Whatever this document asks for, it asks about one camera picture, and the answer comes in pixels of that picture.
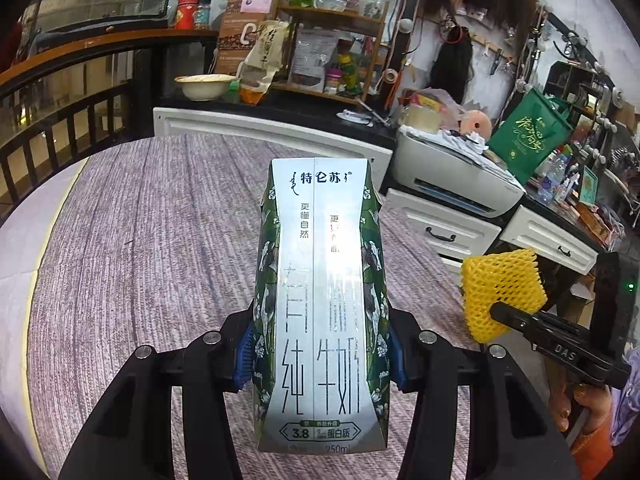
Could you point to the person's right forearm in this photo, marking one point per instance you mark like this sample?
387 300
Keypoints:
600 455

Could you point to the black hair wig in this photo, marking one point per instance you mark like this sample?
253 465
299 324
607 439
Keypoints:
452 70

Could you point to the blue-lid jar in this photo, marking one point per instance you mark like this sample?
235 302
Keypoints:
202 15

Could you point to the pink round ornament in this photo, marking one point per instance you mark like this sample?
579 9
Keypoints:
474 124

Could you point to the green tote bag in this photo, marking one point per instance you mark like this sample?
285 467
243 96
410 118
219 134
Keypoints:
532 135

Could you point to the person's right hand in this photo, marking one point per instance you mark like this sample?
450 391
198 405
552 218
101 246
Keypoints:
585 405

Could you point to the white printer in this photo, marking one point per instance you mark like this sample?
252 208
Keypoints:
450 175

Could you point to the cream bowl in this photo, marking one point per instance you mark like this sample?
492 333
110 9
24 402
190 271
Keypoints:
207 87

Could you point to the wooden shelf rack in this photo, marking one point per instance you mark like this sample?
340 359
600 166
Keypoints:
330 45

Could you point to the green white milk carton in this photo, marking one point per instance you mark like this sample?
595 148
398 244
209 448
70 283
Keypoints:
320 285

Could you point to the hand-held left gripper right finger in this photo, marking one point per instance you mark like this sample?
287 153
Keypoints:
398 360

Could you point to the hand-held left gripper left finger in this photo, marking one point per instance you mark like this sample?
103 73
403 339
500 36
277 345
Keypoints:
242 360

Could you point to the purple striped tablecloth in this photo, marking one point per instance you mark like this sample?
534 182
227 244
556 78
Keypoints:
150 260

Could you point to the green framed picture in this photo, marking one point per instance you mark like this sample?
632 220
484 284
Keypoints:
589 186

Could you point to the clear water bottle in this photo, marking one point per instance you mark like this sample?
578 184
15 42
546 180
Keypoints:
555 180

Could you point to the wooden railing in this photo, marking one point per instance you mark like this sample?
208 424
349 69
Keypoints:
75 90

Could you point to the brown printed box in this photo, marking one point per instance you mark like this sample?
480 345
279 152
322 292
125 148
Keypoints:
235 30

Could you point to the yellow foam net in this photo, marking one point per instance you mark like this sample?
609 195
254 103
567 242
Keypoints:
500 280

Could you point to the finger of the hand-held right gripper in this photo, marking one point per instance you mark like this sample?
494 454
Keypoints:
530 327

